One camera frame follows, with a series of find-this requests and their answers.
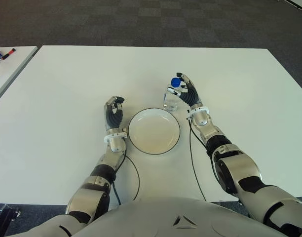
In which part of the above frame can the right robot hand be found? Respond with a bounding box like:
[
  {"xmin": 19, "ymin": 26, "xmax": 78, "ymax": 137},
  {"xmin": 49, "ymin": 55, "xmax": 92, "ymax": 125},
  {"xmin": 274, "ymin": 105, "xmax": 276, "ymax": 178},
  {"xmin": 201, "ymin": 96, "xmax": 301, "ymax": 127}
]
[{"xmin": 167, "ymin": 72, "xmax": 203, "ymax": 109}]

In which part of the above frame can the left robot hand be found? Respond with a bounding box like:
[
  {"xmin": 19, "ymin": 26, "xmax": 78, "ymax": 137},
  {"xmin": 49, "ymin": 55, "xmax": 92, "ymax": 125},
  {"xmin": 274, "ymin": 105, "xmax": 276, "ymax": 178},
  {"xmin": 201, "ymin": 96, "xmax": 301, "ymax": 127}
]
[{"xmin": 103, "ymin": 96, "xmax": 125, "ymax": 133}]

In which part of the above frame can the clear water bottle blue cap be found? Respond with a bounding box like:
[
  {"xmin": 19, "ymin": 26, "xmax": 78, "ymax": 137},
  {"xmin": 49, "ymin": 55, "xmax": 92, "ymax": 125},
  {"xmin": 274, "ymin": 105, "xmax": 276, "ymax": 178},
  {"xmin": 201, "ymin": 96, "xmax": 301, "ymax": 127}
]
[{"xmin": 162, "ymin": 77, "xmax": 182, "ymax": 112}]

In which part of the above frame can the white plate black rim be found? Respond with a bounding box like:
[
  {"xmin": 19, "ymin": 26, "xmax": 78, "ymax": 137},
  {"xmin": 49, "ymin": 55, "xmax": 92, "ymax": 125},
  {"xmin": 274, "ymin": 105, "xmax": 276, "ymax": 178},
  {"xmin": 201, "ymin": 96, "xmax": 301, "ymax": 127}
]
[{"xmin": 127, "ymin": 107, "xmax": 182, "ymax": 156}]

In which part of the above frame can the grey robot torso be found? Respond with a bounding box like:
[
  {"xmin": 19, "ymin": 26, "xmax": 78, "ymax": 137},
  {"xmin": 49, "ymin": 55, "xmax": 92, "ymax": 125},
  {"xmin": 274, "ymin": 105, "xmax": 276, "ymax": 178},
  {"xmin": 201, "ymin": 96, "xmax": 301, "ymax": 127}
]
[{"xmin": 25, "ymin": 196, "xmax": 290, "ymax": 237}]

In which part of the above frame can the white side table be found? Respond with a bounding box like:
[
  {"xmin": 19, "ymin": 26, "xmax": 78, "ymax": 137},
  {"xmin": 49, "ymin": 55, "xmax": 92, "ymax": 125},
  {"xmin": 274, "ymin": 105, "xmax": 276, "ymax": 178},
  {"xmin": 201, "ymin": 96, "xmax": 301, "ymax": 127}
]
[{"xmin": 0, "ymin": 45, "xmax": 39, "ymax": 106}]

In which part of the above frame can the red black marker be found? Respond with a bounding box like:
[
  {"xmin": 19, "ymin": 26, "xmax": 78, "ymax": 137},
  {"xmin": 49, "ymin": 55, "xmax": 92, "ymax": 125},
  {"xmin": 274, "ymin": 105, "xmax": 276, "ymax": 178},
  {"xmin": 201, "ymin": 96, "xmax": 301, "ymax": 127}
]
[{"xmin": 0, "ymin": 47, "xmax": 17, "ymax": 61}]

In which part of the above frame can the black metal stand foot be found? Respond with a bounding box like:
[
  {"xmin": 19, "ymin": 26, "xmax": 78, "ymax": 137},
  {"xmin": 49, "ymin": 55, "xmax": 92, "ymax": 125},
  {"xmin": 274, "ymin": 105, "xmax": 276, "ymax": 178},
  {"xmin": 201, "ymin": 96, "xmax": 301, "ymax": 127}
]
[{"xmin": 0, "ymin": 203, "xmax": 21, "ymax": 224}]

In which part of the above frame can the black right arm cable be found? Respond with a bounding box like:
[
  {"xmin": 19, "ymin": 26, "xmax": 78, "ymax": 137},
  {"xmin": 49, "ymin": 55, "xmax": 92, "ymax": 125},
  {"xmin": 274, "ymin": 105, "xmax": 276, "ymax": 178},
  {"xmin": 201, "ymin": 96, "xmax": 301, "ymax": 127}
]
[{"xmin": 189, "ymin": 118, "xmax": 217, "ymax": 202}]

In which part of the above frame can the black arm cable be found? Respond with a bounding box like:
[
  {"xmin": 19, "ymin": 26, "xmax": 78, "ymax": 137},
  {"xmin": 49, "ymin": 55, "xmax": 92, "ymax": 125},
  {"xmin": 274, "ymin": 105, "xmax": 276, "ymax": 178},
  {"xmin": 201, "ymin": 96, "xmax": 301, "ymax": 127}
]
[
  {"xmin": 189, "ymin": 118, "xmax": 217, "ymax": 202},
  {"xmin": 112, "ymin": 138, "xmax": 141, "ymax": 205}
]

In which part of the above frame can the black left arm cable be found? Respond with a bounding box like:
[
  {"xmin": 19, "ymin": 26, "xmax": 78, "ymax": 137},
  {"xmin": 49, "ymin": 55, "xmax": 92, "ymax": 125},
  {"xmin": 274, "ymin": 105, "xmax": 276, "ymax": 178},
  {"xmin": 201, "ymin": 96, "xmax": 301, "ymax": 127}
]
[{"xmin": 112, "ymin": 138, "xmax": 141, "ymax": 205}]

